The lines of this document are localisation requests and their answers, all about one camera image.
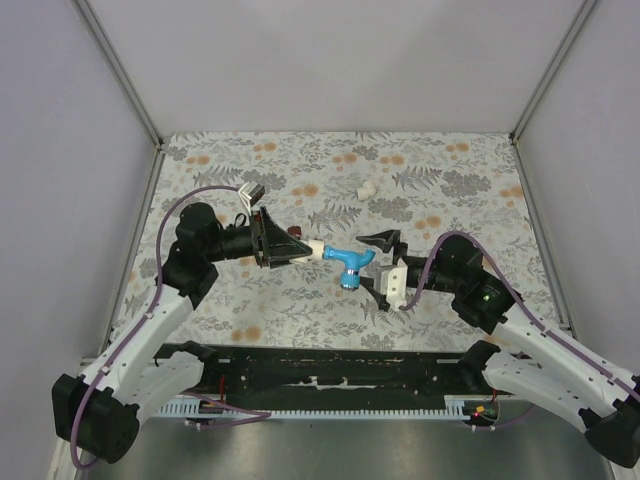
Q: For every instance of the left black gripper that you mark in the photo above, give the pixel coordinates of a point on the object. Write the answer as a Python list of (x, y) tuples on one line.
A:
[(279, 247)]

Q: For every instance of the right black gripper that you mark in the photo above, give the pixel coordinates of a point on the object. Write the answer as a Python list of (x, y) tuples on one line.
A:
[(385, 240)]

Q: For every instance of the blue plastic water faucet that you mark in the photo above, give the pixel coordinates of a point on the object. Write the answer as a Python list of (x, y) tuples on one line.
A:
[(352, 261)]

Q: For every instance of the white elbow fitting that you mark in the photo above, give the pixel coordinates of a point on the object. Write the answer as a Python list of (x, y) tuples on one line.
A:
[(317, 247)]

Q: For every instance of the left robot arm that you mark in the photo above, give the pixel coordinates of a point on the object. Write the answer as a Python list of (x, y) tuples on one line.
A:
[(101, 410)]

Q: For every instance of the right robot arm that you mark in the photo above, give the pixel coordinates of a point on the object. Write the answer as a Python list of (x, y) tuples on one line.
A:
[(528, 356)]

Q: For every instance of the white elbow fitting far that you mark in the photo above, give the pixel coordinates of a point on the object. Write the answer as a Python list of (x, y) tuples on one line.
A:
[(366, 191)]

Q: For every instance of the floral patterned table mat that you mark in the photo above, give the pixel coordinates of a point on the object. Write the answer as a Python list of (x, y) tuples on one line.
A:
[(428, 183)]

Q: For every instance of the green circuit board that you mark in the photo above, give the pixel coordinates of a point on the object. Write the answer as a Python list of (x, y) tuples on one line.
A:
[(486, 413)]

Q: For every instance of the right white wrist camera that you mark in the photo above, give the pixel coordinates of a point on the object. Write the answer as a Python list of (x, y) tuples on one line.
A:
[(391, 283)]

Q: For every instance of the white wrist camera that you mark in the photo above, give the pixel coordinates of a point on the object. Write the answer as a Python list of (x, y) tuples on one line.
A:
[(391, 283), (249, 195)]

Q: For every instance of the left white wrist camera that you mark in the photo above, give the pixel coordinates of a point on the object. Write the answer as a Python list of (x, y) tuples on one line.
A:
[(249, 195)]

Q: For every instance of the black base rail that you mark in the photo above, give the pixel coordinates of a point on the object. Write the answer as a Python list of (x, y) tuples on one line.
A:
[(331, 380)]

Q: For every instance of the white slotted cable duct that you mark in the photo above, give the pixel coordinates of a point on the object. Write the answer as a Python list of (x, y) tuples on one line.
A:
[(195, 409)]

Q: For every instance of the left aluminium frame post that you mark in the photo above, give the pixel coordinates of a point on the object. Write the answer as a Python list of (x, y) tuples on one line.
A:
[(115, 65)]

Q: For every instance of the aluminium frame post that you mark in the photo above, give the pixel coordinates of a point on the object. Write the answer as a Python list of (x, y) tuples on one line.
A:
[(561, 53), (115, 65)]

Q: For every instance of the right aluminium frame post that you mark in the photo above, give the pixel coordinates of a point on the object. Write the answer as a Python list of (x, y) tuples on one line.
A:
[(561, 53)]

